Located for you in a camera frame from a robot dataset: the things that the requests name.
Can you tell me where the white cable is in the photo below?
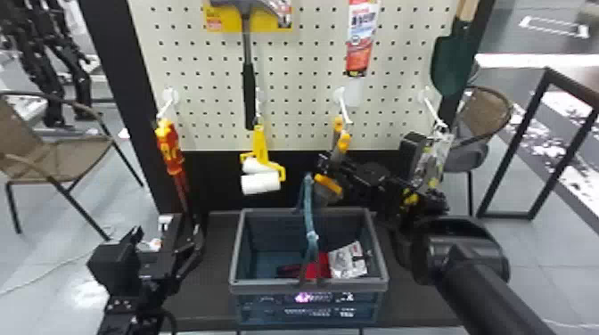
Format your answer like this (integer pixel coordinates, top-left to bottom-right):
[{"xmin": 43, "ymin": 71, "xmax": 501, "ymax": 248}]
[{"xmin": 0, "ymin": 249, "xmax": 97, "ymax": 298}]

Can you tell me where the red yellow screwdriver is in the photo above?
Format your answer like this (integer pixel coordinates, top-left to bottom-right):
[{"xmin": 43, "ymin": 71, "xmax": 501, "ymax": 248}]
[{"xmin": 153, "ymin": 117, "xmax": 194, "ymax": 217}]

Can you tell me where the black side table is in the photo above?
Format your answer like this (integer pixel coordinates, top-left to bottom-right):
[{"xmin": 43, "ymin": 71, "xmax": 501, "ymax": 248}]
[{"xmin": 473, "ymin": 53, "xmax": 599, "ymax": 236}]

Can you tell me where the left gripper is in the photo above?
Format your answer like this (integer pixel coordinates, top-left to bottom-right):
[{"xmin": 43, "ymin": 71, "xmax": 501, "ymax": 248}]
[{"xmin": 138, "ymin": 213, "xmax": 207, "ymax": 288}]

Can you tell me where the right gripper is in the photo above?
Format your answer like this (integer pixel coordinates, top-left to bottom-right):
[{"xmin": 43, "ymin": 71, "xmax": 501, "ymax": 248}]
[{"xmin": 316, "ymin": 151, "xmax": 393, "ymax": 201}]

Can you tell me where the clear tool packet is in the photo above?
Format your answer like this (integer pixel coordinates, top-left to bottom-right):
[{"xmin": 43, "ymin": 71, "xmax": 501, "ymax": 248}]
[{"xmin": 401, "ymin": 127, "xmax": 456, "ymax": 208}]

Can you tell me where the green trowel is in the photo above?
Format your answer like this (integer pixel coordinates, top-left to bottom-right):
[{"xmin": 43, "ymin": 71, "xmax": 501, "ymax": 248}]
[{"xmin": 429, "ymin": 0, "xmax": 484, "ymax": 100}]

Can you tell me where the yellow grey hand tool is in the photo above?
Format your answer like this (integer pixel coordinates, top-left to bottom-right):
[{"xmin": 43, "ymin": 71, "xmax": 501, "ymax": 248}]
[{"xmin": 311, "ymin": 116, "xmax": 354, "ymax": 208}]

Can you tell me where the black hammer on yellow card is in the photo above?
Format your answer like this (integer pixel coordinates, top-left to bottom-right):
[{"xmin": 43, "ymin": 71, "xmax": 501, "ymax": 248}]
[{"xmin": 202, "ymin": 0, "xmax": 294, "ymax": 133}]

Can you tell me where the grey mesh chair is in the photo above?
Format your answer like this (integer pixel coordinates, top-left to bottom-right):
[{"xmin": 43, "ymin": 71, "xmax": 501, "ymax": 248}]
[{"xmin": 441, "ymin": 85, "xmax": 515, "ymax": 217}]

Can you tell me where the silver white packet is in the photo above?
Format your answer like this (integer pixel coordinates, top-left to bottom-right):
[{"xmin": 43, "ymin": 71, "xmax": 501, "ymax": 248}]
[{"xmin": 326, "ymin": 240, "xmax": 370, "ymax": 281}]

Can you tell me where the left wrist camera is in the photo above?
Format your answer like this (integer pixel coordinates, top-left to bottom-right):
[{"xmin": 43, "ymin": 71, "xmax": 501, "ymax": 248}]
[{"xmin": 86, "ymin": 225, "xmax": 146, "ymax": 298}]

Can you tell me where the red packet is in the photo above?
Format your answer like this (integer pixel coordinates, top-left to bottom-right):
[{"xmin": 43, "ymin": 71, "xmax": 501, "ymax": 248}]
[{"xmin": 275, "ymin": 251, "xmax": 334, "ymax": 282}]

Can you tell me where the yellow paint roller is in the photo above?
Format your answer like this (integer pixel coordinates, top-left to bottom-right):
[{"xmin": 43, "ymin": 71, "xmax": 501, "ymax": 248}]
[{"xmin": 239, "ymin": 123, "xmax": 288, "ymax": 197}]

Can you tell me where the blue basket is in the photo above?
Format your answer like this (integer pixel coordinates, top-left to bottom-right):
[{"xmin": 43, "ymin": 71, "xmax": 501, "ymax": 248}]
[{"xmin": 227, "ymin": 172, "xmax": 391, "ymax": 329}]

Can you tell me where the beige folding chair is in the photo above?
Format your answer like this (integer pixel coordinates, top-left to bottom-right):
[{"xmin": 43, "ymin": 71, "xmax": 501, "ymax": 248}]
[{"xmin": 0, "ymin": 90, "xmax": 144, "ymax": 242}]

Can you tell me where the red white sealant tube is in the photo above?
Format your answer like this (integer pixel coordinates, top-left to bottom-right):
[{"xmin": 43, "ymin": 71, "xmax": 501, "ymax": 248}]
[{"xmin": 342, "ymin": 0, "xmax": 382, "ymax": 109}]

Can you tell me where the white pegboard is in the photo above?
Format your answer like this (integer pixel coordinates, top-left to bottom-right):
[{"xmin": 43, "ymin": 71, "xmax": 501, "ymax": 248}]
[{"xmin": 78, "ymin": 0, "xmax": 497, "ymax": 217}]

